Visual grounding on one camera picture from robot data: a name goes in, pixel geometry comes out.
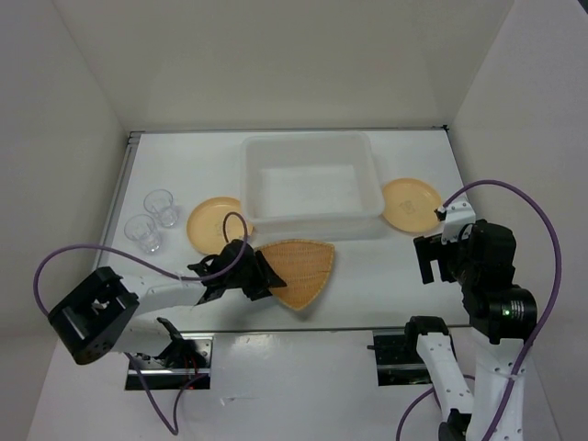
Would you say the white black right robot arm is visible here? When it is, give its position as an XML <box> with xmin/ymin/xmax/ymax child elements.
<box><xmin>402</xmin><ymin>220</ymin><xmax>537</xmax><ymax>440</ymax></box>

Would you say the clear glass cup rear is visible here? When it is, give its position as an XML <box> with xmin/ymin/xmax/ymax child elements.
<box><xmin>143</xmin><ymin>189</ymin><xmax>178</xmax><ymax>228</ymax></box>

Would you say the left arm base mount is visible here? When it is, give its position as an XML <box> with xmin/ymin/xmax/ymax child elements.
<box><xmin>125</xmin><ymin>333</ymin><xmax>214</xmax><ymax>390</ymax></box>

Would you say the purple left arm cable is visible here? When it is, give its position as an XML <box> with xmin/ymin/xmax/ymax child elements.
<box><xmin>35</xmin><ymin>211</ymin><xmax>254</xmax><ymax>435</ymax></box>

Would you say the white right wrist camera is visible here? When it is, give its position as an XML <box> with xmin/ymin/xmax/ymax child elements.
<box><xmin>435</xmin><ymin>198</ymin><xmax>476</xmax><ymax>244</ymax></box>

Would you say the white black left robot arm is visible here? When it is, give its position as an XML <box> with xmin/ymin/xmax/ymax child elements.
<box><xmin>47</xmin><ymin>239</ymin><xmax>288</xmax><ymax>366</ymax></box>

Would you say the clear glass cup front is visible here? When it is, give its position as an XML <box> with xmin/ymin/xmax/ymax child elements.
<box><xmin>124</xmin><ymin>214</ymin><xmax>162</xmax><ymax>254</ymax></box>

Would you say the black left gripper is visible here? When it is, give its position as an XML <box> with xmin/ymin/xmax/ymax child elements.
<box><xmin>226</xmin><ymin>250</ymin><xmax>287</xmax><ymax>300</ymax></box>

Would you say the yellow plate with bear print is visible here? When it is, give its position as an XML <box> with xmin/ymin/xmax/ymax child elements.
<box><xmin>382</xmin><ymin>177</ymin><xmax>442</xmax><ymax>233</ymax></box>

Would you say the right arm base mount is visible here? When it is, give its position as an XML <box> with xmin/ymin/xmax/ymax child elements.
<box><xmin>367</xmin><ymin>323</ymin><xmax>432</xmax><ymax>387</ymax></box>

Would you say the translucent white plastic bin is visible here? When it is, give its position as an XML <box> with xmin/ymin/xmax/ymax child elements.
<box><xmin>240</xmin><ymin>131</ymin><xmax>385</xmax><ymax>241</ymax></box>

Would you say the woven bamboo triangular tray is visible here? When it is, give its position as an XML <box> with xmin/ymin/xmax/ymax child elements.
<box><xmin>256</xmin><ymin>239</ymin><xmax>335</xmax><ymax>311</ymax></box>

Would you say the clear glass cup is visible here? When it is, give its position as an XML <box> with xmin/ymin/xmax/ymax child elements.
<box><xmin>143</xmin><ymin>189</ymin><xmax>178</xmax><ymax>228</ymax></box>
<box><xmin>124</xmin><ymin>214</ymin><xmax>162</xmax><ymax>254</ymax></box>

